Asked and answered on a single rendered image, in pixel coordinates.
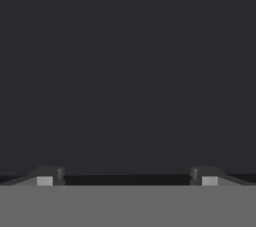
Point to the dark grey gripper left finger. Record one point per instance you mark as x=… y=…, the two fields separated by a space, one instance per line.
x=48 y=173

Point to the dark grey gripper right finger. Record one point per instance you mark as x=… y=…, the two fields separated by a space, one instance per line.
x=206 y=172

